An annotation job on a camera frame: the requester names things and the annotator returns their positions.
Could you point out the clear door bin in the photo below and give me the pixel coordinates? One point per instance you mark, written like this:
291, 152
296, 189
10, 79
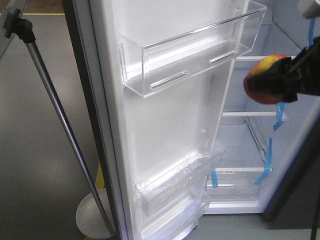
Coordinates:
165, 42
156, 193

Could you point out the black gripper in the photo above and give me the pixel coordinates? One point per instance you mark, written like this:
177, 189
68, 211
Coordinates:
289, 76

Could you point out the clear lower door bin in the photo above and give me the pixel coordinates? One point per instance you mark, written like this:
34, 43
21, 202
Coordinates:
156, 193

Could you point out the clear upper door bin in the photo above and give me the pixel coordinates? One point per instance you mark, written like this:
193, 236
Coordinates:
165, 42

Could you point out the fridge door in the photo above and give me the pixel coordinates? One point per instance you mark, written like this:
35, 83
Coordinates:
139, 138

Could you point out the red yellow apple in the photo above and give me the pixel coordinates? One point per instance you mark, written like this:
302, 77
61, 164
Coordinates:
253, 83

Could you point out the silver sign stand pole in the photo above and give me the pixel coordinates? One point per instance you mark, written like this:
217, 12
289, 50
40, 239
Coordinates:
91, 216

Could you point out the fridge body white interior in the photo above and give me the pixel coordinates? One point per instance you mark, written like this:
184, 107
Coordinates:
261, 141

